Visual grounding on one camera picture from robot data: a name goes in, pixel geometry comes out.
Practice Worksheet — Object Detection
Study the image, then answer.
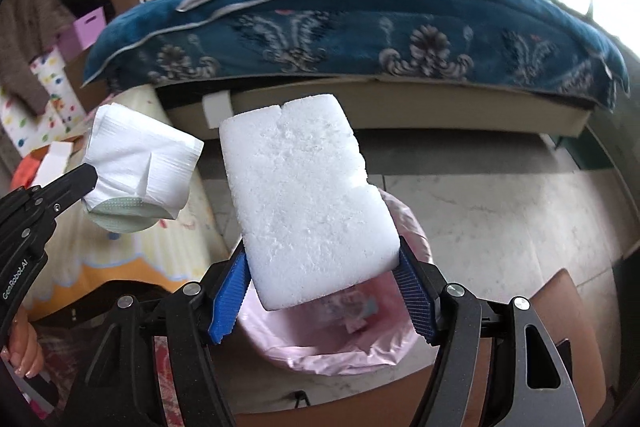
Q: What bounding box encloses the white tissue wad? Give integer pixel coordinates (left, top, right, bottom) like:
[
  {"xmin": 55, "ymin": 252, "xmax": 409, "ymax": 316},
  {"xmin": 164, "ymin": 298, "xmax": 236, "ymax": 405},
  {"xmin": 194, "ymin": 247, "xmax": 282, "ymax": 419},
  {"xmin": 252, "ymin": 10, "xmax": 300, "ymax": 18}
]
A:
[{"xmin": 81, "ymin": 103, "xmax": 205, "ymax": 222}]

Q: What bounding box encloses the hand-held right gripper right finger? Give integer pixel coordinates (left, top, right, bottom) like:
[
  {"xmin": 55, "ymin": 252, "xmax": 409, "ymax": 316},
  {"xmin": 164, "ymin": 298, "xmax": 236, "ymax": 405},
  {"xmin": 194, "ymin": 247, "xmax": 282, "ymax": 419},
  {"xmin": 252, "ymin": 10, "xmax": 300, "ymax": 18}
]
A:
[{"xmin": 394, "ymin": 236, "xmax": 577, "ymax": 427}]

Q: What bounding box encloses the brown coat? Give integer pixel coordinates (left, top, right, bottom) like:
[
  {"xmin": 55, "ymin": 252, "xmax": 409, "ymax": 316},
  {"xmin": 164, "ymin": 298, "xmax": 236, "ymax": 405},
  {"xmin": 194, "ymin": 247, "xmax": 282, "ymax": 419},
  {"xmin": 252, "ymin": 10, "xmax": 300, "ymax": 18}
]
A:
[{"xmin": 0, "ymin": 0, "xmax": 76, "ymax": 118}]

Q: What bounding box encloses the orange cloth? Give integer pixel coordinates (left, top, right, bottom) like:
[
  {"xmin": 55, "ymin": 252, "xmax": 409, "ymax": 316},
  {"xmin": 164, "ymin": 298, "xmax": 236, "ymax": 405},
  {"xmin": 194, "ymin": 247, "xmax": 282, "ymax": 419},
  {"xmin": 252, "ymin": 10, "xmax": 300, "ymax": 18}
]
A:
[{"xmin": 10, "ymin": 154, "xmax": 51, "ymax": 192}]

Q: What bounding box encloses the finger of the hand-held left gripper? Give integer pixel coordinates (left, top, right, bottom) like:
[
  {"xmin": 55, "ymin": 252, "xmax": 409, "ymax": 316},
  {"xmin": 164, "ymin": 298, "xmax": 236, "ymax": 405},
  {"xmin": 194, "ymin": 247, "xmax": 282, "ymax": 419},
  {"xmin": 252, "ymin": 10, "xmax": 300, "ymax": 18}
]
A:
[{"xmin": 27, "ymin": 163, "xmax": 100, "ymax": 220}]

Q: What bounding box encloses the polka dot mattress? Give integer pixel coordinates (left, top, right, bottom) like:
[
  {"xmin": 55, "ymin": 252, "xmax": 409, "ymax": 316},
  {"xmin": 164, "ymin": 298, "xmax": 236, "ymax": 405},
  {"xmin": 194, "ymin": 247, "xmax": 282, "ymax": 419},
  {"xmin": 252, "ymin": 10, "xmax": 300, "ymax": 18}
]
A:
[{"xmin": 0, "ymin": 47, "xmax": 88, "ymax": 178}]

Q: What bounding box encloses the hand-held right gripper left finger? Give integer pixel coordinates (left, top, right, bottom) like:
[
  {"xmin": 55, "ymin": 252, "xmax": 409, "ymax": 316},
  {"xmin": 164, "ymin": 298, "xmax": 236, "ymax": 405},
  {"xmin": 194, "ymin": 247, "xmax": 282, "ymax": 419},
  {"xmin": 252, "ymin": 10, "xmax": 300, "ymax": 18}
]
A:
[{"xmin": 75, "ymin": 251, "xmax": 252, "ymax": 427}]

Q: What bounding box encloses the pink storage box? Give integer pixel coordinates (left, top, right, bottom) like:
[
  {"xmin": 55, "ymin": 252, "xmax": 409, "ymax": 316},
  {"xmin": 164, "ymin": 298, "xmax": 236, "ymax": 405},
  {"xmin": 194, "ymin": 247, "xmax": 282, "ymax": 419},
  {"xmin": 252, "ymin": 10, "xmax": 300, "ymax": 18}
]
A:
[{"xmin": 55, "ymin": 7, "xmax": 108, "ymax": 60}]

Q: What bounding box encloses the person's left hand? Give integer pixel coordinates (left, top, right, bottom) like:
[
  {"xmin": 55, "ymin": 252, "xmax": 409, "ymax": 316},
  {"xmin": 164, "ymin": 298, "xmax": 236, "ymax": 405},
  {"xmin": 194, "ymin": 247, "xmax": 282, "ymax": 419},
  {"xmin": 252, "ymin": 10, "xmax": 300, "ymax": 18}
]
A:
[{"xmin": 0, "ymin": 307, "xmax": 46, "ymax": 379}]

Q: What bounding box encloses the striped yellow tablecloth table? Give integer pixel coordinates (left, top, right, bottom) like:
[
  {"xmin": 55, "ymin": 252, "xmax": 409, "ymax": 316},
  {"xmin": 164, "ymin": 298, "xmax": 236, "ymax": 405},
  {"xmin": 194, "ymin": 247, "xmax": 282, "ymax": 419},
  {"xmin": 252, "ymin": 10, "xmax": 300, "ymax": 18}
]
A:
[{"xmin": 15, "ymin": 84, "xmax": 241, "ymax": 323}]

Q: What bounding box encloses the red patterned cloth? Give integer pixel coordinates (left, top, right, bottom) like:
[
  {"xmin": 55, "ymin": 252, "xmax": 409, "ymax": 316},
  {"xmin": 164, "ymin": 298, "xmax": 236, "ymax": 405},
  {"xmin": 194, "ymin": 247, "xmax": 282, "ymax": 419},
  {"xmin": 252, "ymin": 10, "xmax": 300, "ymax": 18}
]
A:
[{"xmin": 30, "ymin": 327, "xmax": 181, "ymax": 427}]

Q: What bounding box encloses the colourful wrapper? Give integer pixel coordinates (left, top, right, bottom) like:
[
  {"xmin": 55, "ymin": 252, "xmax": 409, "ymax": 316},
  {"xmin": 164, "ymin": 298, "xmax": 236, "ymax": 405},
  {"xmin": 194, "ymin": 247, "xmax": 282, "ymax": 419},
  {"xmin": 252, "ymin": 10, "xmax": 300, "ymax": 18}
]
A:
[{"xmin": 320, "ymin": 292, "xmax": 381, "ymax": 335}]

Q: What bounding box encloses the bin with pink bag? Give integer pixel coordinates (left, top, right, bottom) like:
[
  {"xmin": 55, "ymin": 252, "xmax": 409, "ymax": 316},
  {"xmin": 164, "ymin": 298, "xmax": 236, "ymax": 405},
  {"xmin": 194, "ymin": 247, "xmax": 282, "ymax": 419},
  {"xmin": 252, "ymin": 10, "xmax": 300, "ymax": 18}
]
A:
[{"xmin": 235, "ymin": 187, "xmax": 436, "ymax": 378}]

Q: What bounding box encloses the white foam block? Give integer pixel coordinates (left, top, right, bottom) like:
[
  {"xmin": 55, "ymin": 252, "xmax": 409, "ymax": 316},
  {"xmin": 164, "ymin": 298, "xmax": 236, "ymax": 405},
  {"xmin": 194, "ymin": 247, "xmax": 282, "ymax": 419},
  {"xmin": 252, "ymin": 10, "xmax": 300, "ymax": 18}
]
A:
[{"xmin": 219, "ymin": 93, "xmax": 403, "ymax": 312}]

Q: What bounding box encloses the blue floral blanket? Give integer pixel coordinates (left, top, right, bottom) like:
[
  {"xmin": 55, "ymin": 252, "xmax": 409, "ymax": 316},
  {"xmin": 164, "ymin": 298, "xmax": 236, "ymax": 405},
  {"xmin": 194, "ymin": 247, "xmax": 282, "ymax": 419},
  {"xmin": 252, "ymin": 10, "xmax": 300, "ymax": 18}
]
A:
[{"xmin": 80, "ymin": 0, "xmax": 632, "ymax": 110}]

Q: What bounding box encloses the white rectangular tag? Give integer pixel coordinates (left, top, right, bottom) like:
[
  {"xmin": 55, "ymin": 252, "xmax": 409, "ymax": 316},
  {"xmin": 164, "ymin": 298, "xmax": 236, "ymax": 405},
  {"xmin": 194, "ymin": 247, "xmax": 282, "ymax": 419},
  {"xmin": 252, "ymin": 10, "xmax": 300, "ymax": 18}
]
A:
[{"xmin": 202, "ymin": 89, "xmax": 236, "ymax": 128}]

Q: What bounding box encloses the white cardboard box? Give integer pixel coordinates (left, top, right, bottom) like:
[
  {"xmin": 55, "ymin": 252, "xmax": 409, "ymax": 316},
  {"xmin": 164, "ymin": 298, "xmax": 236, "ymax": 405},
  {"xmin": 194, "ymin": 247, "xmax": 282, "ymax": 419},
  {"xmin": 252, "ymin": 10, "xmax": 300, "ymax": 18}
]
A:
[{"xmin": 37, "ymin": 141, "xmax": 73, "ymax": 188}]

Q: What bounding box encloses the beige upholstered bed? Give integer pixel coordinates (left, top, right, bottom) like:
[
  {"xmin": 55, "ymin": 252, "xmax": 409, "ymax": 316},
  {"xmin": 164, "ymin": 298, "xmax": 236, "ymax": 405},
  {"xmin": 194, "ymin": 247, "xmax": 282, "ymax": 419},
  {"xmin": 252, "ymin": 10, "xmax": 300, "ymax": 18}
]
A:
[{"xmin": 155, "ymin": 0, "xmax": 598, "ymax": 138}]

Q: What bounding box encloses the pale green face mask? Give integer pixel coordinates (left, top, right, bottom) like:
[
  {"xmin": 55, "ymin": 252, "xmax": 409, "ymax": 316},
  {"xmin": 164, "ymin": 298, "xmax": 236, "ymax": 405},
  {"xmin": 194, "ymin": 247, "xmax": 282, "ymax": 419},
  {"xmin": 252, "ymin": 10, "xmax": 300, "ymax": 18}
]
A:
[{"xmin": 87, "ymin": 196, "xmax": 166, "ymax": 234}]

